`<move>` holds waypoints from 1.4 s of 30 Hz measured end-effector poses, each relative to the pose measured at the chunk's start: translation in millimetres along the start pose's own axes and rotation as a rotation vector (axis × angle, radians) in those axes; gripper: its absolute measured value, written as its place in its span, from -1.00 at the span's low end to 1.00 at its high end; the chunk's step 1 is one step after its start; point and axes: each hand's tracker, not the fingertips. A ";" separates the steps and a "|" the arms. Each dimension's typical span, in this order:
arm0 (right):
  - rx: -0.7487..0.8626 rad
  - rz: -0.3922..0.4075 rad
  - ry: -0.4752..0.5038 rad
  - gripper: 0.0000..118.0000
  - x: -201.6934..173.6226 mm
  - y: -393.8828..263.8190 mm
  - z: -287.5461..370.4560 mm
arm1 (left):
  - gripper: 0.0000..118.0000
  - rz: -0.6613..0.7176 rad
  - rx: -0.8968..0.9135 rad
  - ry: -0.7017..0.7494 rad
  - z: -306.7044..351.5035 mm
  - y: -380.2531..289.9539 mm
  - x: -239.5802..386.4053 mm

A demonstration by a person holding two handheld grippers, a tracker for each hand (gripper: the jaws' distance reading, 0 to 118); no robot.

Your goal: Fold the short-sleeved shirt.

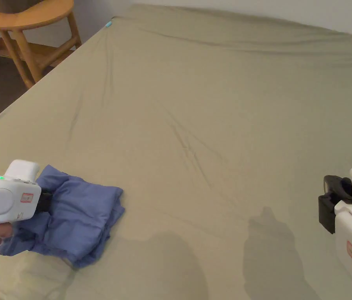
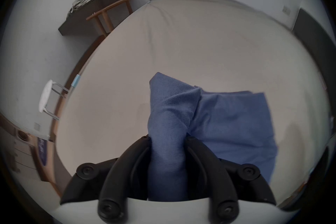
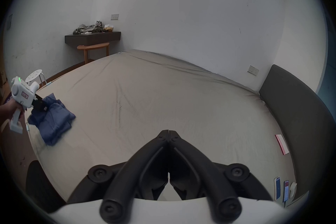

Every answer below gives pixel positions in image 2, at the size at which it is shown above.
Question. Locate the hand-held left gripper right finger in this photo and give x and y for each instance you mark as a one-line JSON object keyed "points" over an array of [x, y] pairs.
{"points": [[223, 178]]}

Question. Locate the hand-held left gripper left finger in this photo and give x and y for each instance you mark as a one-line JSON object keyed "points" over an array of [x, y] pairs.
{"points": [[115, 178]]}

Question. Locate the blue shirt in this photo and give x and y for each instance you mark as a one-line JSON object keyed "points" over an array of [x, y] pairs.
{"points": [[210, 123]]}

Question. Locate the white round stool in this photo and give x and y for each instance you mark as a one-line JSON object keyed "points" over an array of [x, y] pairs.
{"points": [[47, 95]]}

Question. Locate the bed with beige sheet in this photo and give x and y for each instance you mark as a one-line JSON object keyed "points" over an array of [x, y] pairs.
{"points": [[199, 41]]}

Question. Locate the wooden chair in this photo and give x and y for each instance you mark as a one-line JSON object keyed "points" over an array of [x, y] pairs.
{"points": [[107, 14]]}

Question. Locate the dark padded headboard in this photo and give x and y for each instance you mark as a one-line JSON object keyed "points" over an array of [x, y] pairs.
{"points": [[319, 41]]}

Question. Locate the dark wall-mounted desk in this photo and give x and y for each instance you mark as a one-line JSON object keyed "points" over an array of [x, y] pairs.
{"points": [[84, 18]]}

